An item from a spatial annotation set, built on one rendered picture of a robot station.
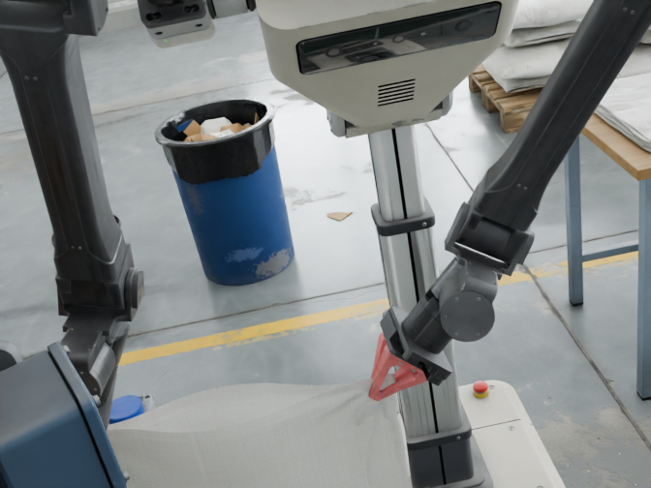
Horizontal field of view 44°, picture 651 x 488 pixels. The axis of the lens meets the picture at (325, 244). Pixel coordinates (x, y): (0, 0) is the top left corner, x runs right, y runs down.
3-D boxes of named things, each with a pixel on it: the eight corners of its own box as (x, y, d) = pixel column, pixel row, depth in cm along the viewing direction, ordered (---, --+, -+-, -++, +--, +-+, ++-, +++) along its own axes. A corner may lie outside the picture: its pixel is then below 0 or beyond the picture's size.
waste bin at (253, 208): (299, 224, 371) (270, 88, 340) (310, 279, 325) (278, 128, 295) (196, 245, 370) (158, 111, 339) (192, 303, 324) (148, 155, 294)
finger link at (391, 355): (353, 399, 95) (400, 340, 92) (344, 364, 101) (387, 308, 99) (398, 421, 97) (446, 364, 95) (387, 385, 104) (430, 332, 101)
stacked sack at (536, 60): (595, 44, 443) (595, 20, 437) (630, 64, 405) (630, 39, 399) (477, 68, 442) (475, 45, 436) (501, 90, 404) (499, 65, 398)
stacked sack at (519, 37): (543, 15, 470) (542, -9, 464) (589, 41, 412) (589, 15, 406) (472, 29, 469) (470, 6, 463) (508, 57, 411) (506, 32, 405)
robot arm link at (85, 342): (144, 262, 89) (66, 256, 89) (116, 317, 79) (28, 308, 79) (144, 353, 94) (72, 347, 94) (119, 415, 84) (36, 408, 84)
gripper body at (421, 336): (399, 361, 90) (440, 312, 88) (382, 314, 99) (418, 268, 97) (444, 384, 93) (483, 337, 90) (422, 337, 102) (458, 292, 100)
